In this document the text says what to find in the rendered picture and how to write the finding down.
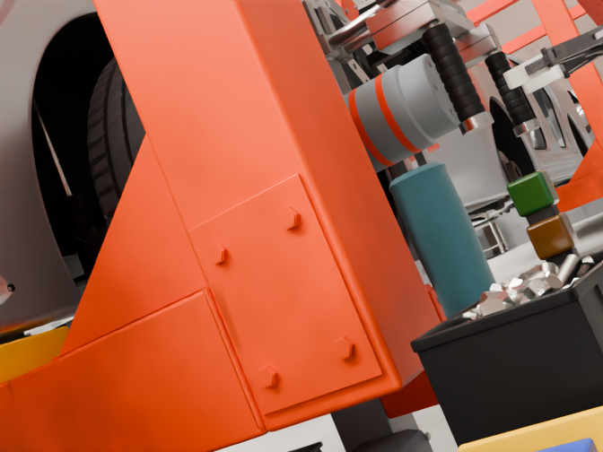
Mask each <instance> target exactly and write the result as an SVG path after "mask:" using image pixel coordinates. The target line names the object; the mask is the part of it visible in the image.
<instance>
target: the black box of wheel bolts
mask: <svg viewBox="0 0 603 452"><path fill-rule="evenodd" d="M410 345H411V347H412V349H413V352H417V354H418V356H419V358H420V361H421V362H422V364H423V367H424V370H425V373H426V375H427V377H428V379H429V381H430V383H431V386H432V388H433V392H434V393H435V395H436V398H437V400H438V402H439V405H440V407H441V410H442V412H443V414H444V417H445V419H446V421H447V423H448V425H449V427H450V431H451V433H452V436H453V438H454V439H455V441H456V444H457V446H458V448H459V446H460V445H463V444H466V443H469V442H473V441H476V440H480V439H485V438H489V437H492V436H495V435H499V434H502V433H505V432H509V431H512V430H518V429H521V428H525V427H528V426H531V425H535V424H538V423H541V422H547V421H551V420H554V419H557V418H561V417H564V416H567V415H571V414H574V413H580V412H583V411H587V410H590V409H593V408H597V407H600V406H603V249H601V250H599V251H597V252H594V253H591V254H588V255H587V256H582V257H577V256H575V255H568V256H567V257H566V259H565V260H564V262H563V263H562V264H561V265H555V264H554V263H543V264H541V265H536V266H535V267H534V268H531V269H530V270H529V271H527V272H526V273H521V274H520V276H519V277H518V279H517V278H506V279H505V280H504V281H502V282H501V283H500V284H499V283H493V284H492V285H491V288H490V291H484V292H483V293H482V294H481V297H480V299H479V300H477V301H475V302H474V303H472V304H471V305H469V306H467V307H466V308H464V309H462V310H461V311H460V312H458V313H457V314H455V315H453V316H452V317H449V318H448V319H446V320H445V321H443V322H441V323H440V324H439V325H437V326H435V327H434V328H432V329H431V330H429V331H427V332H426V333H424V334H422V335H420V336H419V337H417V338H416V339H415V340H413V341H412V342H411V343H410Z"/></svg>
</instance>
